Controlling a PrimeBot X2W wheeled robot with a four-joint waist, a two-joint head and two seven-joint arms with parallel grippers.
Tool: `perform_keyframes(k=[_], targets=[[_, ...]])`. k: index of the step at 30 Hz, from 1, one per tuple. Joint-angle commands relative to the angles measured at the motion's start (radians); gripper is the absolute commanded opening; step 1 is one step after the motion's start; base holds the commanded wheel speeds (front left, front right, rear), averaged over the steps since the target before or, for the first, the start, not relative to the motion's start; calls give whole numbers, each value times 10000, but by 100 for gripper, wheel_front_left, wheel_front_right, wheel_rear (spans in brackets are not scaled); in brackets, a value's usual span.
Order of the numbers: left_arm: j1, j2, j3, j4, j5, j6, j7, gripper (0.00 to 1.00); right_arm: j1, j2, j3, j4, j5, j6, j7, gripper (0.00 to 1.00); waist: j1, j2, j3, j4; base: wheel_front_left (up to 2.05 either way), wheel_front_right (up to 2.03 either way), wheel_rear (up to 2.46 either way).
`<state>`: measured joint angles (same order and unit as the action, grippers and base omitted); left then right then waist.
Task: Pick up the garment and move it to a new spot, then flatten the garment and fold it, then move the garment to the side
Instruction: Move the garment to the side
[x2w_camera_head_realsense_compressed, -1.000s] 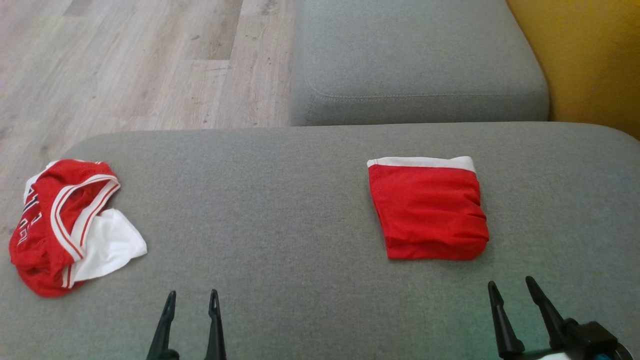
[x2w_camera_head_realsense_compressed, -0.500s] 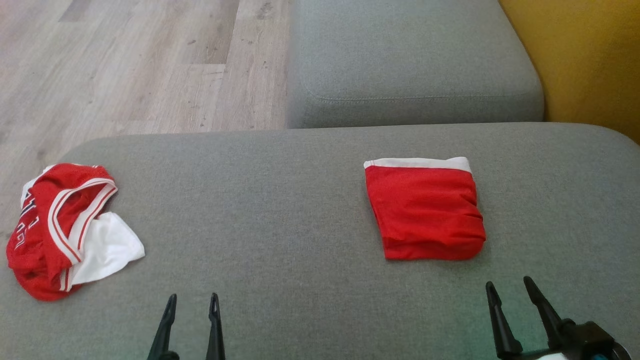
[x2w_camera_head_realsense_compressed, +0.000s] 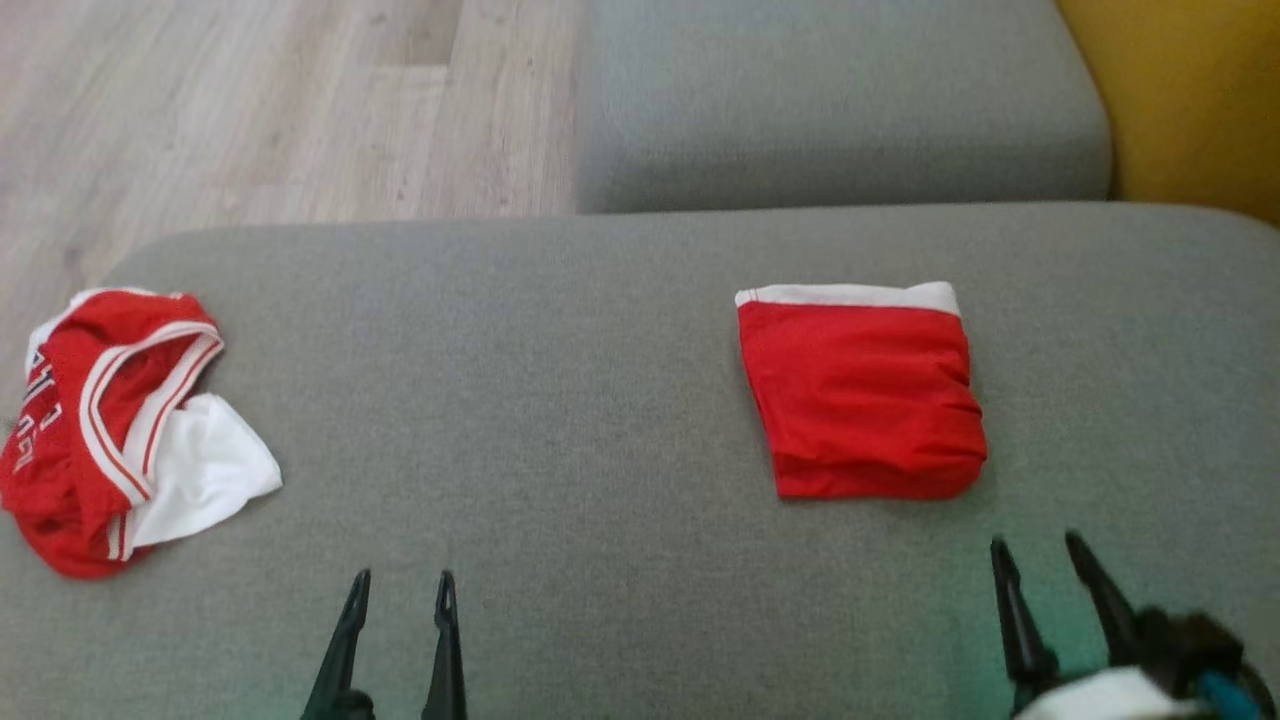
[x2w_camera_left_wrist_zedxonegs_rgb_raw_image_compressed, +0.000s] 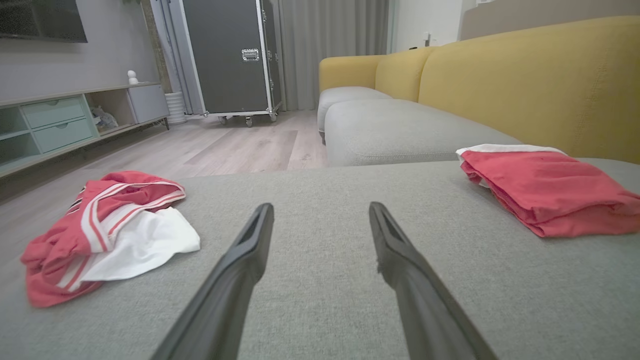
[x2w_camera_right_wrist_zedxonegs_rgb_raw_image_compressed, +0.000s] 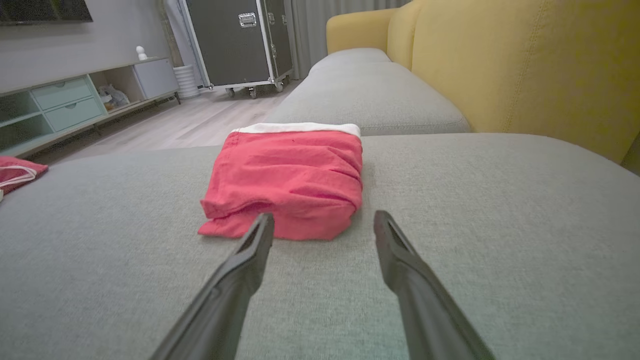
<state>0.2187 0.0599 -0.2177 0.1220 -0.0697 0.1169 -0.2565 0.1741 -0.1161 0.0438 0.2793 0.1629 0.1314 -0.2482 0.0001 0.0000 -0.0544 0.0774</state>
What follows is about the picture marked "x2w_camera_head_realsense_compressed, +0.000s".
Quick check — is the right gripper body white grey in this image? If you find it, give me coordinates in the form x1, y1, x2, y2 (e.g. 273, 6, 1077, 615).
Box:
1010, 610, 1280, 720

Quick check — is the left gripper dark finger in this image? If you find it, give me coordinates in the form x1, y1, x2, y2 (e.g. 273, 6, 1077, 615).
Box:
300, 570, 376, 720
420, 570, 466, 720

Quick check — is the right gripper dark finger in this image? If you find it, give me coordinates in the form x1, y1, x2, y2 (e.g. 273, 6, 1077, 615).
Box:
990, 540, 1059, 691
1065, 530, 1141, 661

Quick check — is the red shorts white waistband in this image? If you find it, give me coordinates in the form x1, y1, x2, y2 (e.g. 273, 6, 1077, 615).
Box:
735, 281, 989, 501

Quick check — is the red white basketball jersey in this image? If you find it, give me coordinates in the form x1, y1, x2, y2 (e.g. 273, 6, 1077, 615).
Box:
0, 287, 284, 581

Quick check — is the large grey sofa seat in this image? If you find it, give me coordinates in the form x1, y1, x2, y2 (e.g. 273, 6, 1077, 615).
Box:
0, 202, 1280, 720

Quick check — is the yellow furniture piece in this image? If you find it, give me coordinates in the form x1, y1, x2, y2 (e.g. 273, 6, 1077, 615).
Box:
1055, 0, 1280, 226

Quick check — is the small grey sofa cushion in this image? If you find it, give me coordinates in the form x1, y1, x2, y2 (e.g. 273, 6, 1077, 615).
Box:
575, 0, 1113, 214

